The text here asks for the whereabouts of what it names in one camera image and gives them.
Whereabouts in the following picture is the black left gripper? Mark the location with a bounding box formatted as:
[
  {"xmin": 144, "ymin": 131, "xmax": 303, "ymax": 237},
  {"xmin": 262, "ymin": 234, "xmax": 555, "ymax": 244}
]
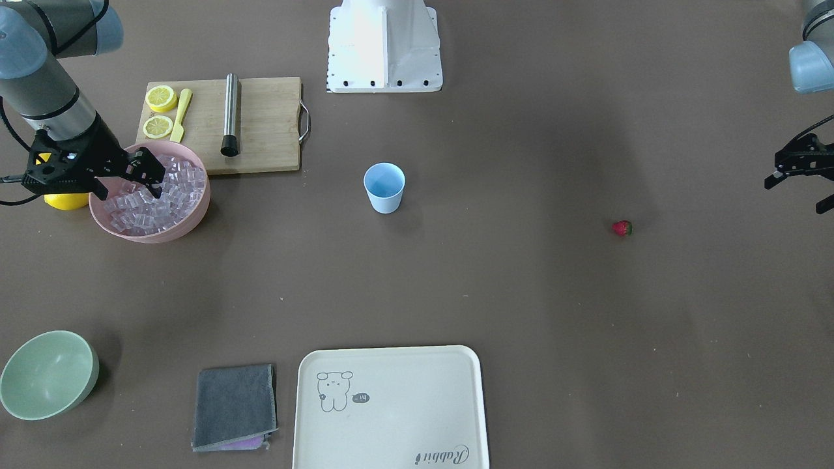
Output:
[{"xmin": 764, "ymin": 133, "xmax": 834, "ymax": 214}]

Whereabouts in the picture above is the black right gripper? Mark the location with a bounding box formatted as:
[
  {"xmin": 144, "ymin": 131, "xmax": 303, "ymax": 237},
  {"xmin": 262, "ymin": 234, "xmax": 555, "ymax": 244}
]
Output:
[{"xmin": 22, "ymin": 115, "xmax": 165, "ymax": 201}]

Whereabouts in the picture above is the red strawberry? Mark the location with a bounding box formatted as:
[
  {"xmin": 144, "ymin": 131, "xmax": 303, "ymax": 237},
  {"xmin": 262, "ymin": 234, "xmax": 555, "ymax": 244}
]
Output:
[{"xmin": 611, "ymin": 220, "xmax": 633, "ymax": 237}]

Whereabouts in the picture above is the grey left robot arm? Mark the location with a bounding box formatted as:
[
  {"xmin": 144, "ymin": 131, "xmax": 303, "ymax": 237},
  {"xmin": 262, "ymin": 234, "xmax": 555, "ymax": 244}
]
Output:
[{"xmin": 764, "ymin": 1, "xmax": 833, "ymax": 190}]

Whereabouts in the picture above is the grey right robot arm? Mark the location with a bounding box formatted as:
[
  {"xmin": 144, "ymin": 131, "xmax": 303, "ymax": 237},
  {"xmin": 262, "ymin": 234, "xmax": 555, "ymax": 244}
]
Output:
[{"xmin": 1, "ymin": 1, "xmax": 165, "ymax": 200}]

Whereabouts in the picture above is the clear ice cube pile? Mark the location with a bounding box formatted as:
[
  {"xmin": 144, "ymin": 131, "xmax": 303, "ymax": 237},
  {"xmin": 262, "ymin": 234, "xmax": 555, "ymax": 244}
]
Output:
[{"xmin": 91, "ymin": 154, "xmax": 210, "ymax": 238}]

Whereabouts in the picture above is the light blue cup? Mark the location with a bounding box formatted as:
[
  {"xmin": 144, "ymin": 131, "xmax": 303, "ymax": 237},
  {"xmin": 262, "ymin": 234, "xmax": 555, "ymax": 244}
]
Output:
[{"xmin": 363, "ymin": 162, "xmax": 406, "ymax": 214}]

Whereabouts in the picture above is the pink bowl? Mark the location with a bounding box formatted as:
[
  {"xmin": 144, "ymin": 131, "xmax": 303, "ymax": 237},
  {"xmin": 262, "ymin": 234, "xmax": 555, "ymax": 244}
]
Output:
[{"xmin": 87, "ymin": 141, "xmax": 210, "ymax": 244}]

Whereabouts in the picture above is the yellow lemon lower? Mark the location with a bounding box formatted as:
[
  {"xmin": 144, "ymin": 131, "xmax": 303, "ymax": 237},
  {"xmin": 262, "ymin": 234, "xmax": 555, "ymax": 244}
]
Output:
[{"xmin": 44, "ymin": 193, "xmax": 89, "ymax": 211}]

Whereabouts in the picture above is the lemon half lower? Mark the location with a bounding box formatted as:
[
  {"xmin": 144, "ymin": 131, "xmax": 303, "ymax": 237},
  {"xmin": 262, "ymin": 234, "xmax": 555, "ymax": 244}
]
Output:
[{"xmin": 142, "ymin": 115, "xmax": 175, "ymax": 139}]

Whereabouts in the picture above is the lemon half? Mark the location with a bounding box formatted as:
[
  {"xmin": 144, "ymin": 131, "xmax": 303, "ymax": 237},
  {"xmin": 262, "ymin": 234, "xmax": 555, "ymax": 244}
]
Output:
[
  {"xmin": 144, "ymin": 84, "xmax": 179, "ymax": 113},
  {"xmin": 142, "ymin": 115, "xmax": 175, "ymax": 139}
]

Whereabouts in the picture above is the yellow plastic knife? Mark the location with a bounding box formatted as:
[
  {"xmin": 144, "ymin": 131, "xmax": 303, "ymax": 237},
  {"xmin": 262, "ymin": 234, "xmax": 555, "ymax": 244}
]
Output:
[{"xmin": 169, "ymin": 88, "xmax": 193, "ymax": 143}]

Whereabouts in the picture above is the lemon half upper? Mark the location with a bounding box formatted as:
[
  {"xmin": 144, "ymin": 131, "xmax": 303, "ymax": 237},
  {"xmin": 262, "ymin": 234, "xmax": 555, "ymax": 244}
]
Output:
[{"xmin": 144, "ymin": 84, "xmax": 179, "ymax": 113}]

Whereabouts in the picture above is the steel muddler black tip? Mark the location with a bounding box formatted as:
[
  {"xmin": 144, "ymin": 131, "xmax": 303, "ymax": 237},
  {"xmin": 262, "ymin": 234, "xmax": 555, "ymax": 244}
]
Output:
[{"xmin": 220, "ymin": 72, "xmax": 240, "ymax": 158}]

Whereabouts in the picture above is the wooden cutting board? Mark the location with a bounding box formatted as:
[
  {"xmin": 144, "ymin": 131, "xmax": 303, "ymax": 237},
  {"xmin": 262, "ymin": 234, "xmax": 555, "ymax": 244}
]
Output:
[{"xmin": 166, "ymin": 77, "xmax": 305, "ymax": 176}]

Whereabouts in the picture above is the green bowl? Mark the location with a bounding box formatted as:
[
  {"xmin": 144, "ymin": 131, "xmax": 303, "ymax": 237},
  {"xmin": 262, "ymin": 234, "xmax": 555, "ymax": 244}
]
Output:
[{"xmin": 1, "ymin": 330, "xmax": 100, "ymax": 421}]

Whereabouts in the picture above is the grey folded cloth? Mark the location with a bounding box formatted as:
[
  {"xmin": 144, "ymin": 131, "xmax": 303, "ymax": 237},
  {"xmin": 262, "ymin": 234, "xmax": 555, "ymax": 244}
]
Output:
[{"xmin": 191, "ymin": 364, "xmax": 279, "ymax": 452}]

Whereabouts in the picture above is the cream rabbit tray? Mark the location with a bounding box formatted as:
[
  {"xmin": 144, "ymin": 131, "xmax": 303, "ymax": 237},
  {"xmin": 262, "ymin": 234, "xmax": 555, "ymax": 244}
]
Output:
[{"xmin": 292, "ymin": 345, "xmax": 491, "ymax": 468}]

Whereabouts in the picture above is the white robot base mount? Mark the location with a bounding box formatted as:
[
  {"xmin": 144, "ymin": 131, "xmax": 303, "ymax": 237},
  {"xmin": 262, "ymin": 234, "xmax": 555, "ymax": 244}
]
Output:
[{"xmin": 326, "ymin": 1, "xmax": 444, "ymax": 93}]

